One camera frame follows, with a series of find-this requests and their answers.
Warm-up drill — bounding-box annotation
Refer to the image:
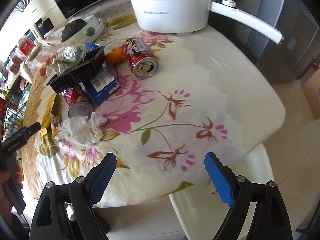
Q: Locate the yellow snack wrapper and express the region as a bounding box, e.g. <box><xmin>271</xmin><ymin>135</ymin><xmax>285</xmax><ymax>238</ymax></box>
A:
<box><xmin>41</xmin><ymin>94</ymin><xmax>59</xmax><ymax>138</ymax></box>

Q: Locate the small orange middle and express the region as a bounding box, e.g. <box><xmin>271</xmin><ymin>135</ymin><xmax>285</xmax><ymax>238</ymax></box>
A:
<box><xmin>45</xmin><ymin>57</ymin><xmax>53</xmax><ymax>66</ymax></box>

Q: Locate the small orange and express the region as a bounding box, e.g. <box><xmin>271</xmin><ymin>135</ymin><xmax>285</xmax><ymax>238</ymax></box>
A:
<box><xmin>39</xmin><ymin>67</ymin><xmax>47</xmax><ymax>76</ymax></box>
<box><xmin>45</xmin><ymin>57</ymin><xmax>53</xmax><ymax>66</ymax></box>

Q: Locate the orange peel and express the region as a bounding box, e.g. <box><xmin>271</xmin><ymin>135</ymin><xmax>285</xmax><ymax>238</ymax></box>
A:
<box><xmin>105</xmin><ymin>47</ymin><xmax>126</xmax><ymax>66</ymax></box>

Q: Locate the crushed red can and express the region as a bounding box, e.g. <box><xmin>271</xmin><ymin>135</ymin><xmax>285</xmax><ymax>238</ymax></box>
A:
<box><xmin>62</xmin><ymin>88</ymin><xmax>93</xmax><ymax>119</ymax></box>

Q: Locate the floral tablecloth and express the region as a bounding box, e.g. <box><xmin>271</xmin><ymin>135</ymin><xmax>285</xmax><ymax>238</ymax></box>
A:
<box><xmin>22</xmin><ymin>0</ymin><xmax>286</xmax><ymax>207</ymax></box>

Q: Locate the left hand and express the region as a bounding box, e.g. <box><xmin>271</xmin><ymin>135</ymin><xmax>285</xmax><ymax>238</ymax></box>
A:
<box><xmin>0</xmin><ymin>162</ymin><xmax>23</xmax><ymax>226</ymax></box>

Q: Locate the blue white small carton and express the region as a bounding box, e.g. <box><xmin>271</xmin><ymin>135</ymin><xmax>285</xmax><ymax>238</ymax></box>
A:
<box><xmin>81</xmin><ymin>63</ymin><xmax>120</xmax><ymax>106</ymax></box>

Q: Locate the white plastic stool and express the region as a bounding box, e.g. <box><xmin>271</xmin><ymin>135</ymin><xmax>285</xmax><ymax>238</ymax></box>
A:
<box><xmin>169</xmin><ymin>144</ymin><xmax>274</xmax><ymax>240</ymax></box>

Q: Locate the red cartoon milk can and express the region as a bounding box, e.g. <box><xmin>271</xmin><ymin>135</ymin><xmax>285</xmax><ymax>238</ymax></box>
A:
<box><xmin>122</xmin><ymin>37</ymin><xmax>159</xmax><ymax>79</ymax></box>

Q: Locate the black plastic tray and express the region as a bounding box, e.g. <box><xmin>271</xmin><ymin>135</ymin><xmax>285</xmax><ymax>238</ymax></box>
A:
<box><xmin>47</xmin><ymin>46</ymin><xmax>105</xmax><ymax>94</ymax></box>

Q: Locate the crumpled white tissue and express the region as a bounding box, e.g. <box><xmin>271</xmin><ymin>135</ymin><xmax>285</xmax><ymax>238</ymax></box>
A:
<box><xmin>62</xmin><ymin>112</ymin><xmax>107</xmax><ymax>146</ymax></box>

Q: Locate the red label jar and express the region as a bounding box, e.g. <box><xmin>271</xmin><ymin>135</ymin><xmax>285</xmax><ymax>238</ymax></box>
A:
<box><xmin>18</xmin><ymin>36</ymin><xmax>35</xmax><ymax>56</ymax></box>

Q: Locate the cardboard box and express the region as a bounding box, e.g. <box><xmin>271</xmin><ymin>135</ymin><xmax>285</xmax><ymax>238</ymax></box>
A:
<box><xmin>302</xmin><ymin>64</ymin><xmax>320</xmax><ymax>120</ymax></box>

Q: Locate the cream bowl with green handle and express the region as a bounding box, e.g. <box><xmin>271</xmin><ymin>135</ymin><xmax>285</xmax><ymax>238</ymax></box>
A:
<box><xmin>62</xmin><ymin>15</ymin><xmax>105</xmax><ymax>46</ymax></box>

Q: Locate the white electric pot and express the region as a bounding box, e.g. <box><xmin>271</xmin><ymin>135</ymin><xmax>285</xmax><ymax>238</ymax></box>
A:
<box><xmin>130</xmin><ymin>0</ymin><xmax>284</xmax><ymax>44</ymax></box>

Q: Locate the green pumpkin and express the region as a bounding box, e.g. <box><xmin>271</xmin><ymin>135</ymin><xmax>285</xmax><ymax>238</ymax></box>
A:
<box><xmin>61</xmin><ymin>19</ymin><xmax>87</xmax><ymax>42</ymax></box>

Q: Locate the small orange left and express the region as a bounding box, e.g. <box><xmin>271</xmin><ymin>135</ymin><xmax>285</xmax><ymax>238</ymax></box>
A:
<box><xmin>39</xmin><ymin>67</ymin><xmax>47</xmax><ymax>76</ymax></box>

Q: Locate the crumpled foil paper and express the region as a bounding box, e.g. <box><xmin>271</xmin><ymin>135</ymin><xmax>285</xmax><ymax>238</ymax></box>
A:
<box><xmin>46</xmin><ymin>43</ymin><xmax>87</xmax><ymax>76</ymax></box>

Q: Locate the stainless steel refrigerator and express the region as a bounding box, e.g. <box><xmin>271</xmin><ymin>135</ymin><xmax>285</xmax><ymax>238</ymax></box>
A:
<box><xmin>208</xmin><ymin>0</ymin><xmax>319</xmax><ymax>84</ymax></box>

